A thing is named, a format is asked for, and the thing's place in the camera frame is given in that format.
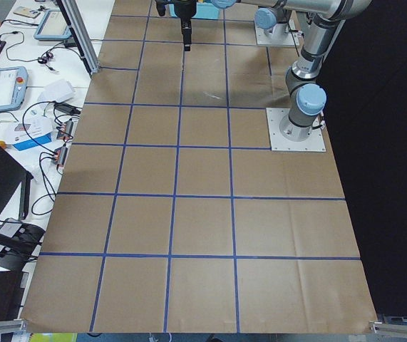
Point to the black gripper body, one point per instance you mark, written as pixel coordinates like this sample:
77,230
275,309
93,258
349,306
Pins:
183,9

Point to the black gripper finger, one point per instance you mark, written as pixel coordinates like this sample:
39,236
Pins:
186,31
161,8

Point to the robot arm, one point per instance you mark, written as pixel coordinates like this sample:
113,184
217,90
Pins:
308,99
266,17

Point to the light blue plastic bin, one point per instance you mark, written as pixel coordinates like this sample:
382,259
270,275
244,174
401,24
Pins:
205,10

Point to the far teach pendant tablet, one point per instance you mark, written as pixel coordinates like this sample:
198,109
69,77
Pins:
53,27

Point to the teach pendant tablet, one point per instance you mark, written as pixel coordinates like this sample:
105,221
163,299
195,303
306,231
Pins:
53,27
13,83

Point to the white folded paper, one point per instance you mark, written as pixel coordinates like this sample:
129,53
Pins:
59,91

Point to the black power adapter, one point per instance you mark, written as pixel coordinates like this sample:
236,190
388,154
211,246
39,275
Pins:
67,109

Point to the red usb hub far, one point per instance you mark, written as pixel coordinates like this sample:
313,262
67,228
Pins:
65,131

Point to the red usb hub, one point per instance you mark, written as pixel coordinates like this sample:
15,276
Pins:
65,131
60,156

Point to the blue and white box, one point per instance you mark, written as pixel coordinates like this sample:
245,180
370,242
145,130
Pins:
32,133

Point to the near teach pendant tablet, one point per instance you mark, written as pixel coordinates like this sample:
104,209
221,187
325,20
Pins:
13,83

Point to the red usb hub near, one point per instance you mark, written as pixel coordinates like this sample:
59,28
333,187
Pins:
60,156

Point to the aluminium frame post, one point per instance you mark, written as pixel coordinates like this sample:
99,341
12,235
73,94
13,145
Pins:
74,20

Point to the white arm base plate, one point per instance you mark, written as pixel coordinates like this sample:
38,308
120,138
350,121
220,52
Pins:
284,136
280,35

